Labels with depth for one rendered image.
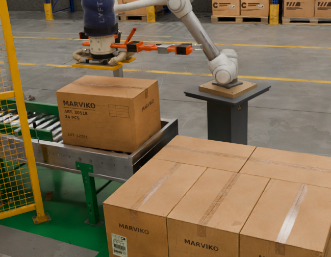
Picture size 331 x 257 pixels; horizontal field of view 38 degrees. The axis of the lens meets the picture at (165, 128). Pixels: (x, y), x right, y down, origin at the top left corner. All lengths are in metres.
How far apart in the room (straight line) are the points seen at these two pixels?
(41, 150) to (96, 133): 0.44
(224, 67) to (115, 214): 1.37
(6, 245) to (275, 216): 1.88
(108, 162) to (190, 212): 0.84
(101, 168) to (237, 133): 1.20
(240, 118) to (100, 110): 1.20
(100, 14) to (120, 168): 1.00
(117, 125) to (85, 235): 0.81
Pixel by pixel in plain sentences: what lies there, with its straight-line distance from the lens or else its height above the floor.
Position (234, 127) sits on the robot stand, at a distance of 3.83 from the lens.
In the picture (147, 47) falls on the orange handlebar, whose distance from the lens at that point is 3.15.
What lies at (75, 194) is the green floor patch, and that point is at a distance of 4.01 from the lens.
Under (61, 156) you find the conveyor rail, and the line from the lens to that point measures 3.45.
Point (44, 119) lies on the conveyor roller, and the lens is 4.11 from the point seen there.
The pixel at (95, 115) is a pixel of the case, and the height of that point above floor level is 0.80.
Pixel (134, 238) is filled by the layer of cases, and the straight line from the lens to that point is 2.78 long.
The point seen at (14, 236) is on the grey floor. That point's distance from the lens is 3.64.
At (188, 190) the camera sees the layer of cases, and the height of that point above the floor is 0.54.
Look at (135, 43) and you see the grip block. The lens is 3.23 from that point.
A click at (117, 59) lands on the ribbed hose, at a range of 3.19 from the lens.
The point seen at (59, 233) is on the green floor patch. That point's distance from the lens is 3.57.
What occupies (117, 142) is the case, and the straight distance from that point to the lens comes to 3.31.
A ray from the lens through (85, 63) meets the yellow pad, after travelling 3.33.
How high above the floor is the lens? 1.96
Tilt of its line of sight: 23 degrees down
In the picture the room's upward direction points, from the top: 4 degrees counter-clockwise
